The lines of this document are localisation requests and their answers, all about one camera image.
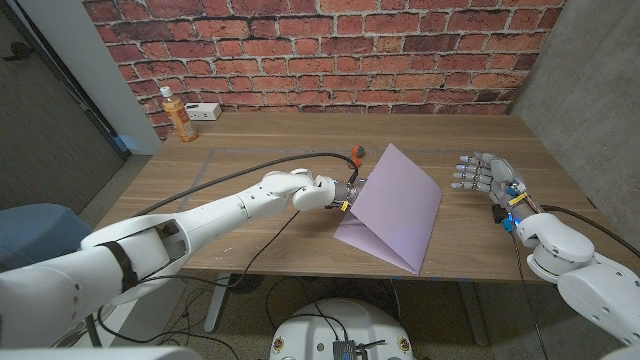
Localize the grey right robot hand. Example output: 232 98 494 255
451 151 532 214

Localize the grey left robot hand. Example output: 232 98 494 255
333 178 369 212

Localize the purple file folder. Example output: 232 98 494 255
332 143 444 276

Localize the orange tea bottle white cap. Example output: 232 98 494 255
159 85 199 143

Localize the white robot torso base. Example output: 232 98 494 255
268 297 416 360

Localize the black round floor disc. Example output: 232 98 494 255
230 273 265 295

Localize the grey metal table leg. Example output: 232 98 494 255
203 272 236 335
457 280 490 347

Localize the red brick print backdrop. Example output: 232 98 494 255
81 0 569 141

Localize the small grey electronics box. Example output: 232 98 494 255
332 339 357 360

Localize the white power strip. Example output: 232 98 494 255
184 102 223 122

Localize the blue chair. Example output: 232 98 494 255
0 202 94 266

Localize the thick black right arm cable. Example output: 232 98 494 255
541 203 640 259

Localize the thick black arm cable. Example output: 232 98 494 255
132 151 360 217
541 203 640 259

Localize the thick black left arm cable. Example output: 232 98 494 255
132 151 360 217

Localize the black door handle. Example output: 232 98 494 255
2 40 34 62

